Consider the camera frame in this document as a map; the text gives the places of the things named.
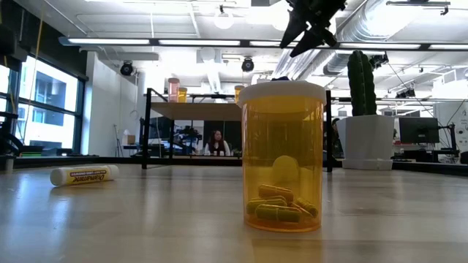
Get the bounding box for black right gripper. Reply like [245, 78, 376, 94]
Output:
[279, 0, 347, 58]

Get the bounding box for large amber capsule bottle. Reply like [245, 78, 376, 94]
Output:
[236, 80, 328, 234]

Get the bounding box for pink tablet bottle white cap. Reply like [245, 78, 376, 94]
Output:
[167, 77, 181, 104]

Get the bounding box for white yellow Dramamine tube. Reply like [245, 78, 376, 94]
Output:
[50, 164, 120, 187]

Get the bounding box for wooden shelf with black legs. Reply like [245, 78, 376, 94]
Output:
[141, 87, 333, 173]

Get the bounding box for green cactus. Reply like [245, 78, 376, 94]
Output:
[346, 50, 378, 117]

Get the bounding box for round white pendant lamp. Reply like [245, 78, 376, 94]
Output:
[214, 5, 235, 30]

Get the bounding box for person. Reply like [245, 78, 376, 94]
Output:
[331, 117, 344, 159]
[203, 129, 232, 157]

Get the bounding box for white planter pot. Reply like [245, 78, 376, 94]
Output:
[335, 114, 396, 171]

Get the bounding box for black computer monitor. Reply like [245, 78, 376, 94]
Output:
[398, 116, 440, 145]

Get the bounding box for long ceiling light bar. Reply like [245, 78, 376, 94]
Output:
[58, 35, 468, 52]

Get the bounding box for large window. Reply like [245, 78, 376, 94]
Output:
[0, 54, 87, 156]

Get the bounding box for silver ventilation duct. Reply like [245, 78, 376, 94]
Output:
[323, 0, 425, 76]

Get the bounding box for black ceiling camera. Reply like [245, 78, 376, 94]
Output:
[369, 53, 389, 70]

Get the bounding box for black aluminium table frame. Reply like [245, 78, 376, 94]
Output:
[0, 155, 468, 176]

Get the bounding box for yellow cable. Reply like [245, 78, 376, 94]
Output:
[20, 9, 45, 147]

